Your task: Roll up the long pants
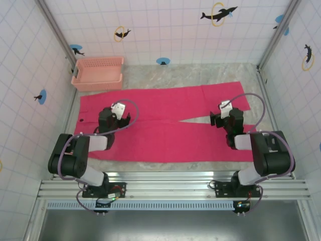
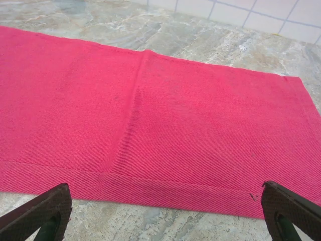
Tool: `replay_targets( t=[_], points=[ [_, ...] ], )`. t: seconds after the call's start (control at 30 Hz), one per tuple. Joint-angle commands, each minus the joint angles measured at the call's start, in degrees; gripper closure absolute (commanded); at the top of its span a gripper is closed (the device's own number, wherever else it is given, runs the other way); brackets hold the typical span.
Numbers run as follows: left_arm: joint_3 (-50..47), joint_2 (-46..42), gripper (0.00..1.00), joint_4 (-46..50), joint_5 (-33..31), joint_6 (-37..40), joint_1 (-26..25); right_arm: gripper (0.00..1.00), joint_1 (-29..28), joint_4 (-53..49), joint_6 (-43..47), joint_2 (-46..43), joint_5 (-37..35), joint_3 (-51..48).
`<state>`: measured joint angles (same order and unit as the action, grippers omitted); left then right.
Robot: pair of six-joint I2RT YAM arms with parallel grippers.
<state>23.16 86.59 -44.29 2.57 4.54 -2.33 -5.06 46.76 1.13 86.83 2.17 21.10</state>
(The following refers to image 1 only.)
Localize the pink long pants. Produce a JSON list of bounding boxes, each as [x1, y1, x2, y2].
[[74, 81, 251, 164]]

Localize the pink plastic basket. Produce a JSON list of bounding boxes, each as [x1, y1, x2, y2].
[[71, 56, 125, 92]]

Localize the blue circle seal sticker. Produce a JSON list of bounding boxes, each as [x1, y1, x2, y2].
[[34, 89, 48, 105]]

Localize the left controller board green light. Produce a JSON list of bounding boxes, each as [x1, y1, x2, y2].
[[95, 190, 126, 215]]

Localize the controller board green light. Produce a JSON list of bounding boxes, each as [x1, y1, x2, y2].
[[95, 190, 126, 215], [233, 199, 251, 215]]

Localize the blue circle dolphin sticker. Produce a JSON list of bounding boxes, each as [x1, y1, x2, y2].
[[69, 44, 85, 57]]

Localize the right controller board green light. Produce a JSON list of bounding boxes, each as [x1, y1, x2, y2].
[[233, 199, 251, 215]]

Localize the grey metal lower panel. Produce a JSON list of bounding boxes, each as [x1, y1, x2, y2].
[[37, 208, 309, 241]]

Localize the blue patches corner sticker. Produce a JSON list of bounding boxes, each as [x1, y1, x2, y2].
[[272, 14, 290, 36]]

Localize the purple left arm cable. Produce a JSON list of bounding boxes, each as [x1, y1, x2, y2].
[[57, 99, 140, 214]]

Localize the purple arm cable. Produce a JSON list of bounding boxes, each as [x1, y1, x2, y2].
[[225, 93, 296, 214], [57, 99, 140, 214]]

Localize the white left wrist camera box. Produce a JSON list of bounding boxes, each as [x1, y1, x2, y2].
[[111, 101, 126, 119]]

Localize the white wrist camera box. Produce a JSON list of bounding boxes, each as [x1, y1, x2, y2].
[[218, 99, 234, 111], [111, 101, 126, 119]]

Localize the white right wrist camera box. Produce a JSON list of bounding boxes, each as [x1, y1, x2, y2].
[[218, 99, 234, 111]]

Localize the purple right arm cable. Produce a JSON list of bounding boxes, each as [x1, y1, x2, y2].
[[225, 93, 296, 214]]

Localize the aluminium side rail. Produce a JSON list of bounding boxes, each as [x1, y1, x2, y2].
[[51, 87, 79, 179], [255, 65, 295, 179]]

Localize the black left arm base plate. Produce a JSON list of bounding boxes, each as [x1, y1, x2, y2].
[[82, 182, 127, 199]]

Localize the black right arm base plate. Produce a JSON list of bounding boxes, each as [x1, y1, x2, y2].
[[209, 181, 261, 199]]

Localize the aluminium front rail beam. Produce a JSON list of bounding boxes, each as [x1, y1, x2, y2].
[[37, 172, 313, 201]]

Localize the small dolphin ring sticker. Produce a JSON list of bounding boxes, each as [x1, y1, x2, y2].
[[114, 26, 132, 42]]

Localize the white slotted cable duct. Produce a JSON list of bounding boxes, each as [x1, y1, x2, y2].
[[46, 200, 311, 210]]

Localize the aluminium corner post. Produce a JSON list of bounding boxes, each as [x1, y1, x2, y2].
[[257, 0, 301, 70], [36, 0, 78, 66]]

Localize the upright dolphin ring sticker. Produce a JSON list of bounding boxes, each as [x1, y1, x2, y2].
[[301, 44, 315, 72]]

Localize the large dolphin ring sticker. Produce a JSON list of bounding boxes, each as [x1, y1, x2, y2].
[[200, 2, 238, 27]]

